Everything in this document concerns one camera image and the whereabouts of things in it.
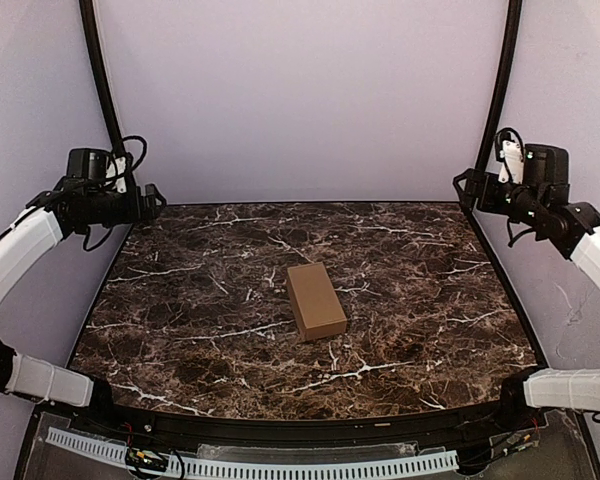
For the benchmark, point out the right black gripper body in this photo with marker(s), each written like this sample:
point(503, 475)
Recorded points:
point(475, 190)

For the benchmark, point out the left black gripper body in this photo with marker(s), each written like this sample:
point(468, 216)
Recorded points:
point(147, 201)

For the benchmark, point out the brown cardboard box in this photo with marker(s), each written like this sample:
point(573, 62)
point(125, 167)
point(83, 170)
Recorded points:
point(316, 307)

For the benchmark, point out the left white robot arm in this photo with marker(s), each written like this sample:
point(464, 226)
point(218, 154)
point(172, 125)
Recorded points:
point(98, 188)

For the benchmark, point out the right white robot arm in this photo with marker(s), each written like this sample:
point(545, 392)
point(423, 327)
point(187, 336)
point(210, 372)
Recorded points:
point(533, 188)

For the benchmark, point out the small green circuit board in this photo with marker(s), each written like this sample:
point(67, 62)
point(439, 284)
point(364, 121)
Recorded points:
point(146, 459)

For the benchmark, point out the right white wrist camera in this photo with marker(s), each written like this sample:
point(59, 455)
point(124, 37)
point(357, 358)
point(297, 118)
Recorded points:
point(509, 152)

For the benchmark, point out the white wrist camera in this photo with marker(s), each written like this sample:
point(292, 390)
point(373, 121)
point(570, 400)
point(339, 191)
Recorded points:
point(120, 171)
point(509, 152)

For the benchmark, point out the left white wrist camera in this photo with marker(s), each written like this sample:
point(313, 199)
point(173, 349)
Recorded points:
point(120, 171)

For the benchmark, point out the left black frame post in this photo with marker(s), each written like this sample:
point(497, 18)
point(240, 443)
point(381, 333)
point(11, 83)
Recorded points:
point(100, 77)

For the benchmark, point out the black frame post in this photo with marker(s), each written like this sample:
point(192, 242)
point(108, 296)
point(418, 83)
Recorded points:
point(505, 64)
point(100, 77)

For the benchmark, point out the right black frame post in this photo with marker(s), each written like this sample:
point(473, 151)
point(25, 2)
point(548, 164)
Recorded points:
point(505, 64)

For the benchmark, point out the black front table rail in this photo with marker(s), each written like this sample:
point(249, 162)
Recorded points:
point(460, 428)

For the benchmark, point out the white slotted cable duct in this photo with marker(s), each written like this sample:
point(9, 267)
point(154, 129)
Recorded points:
point(224, 462)

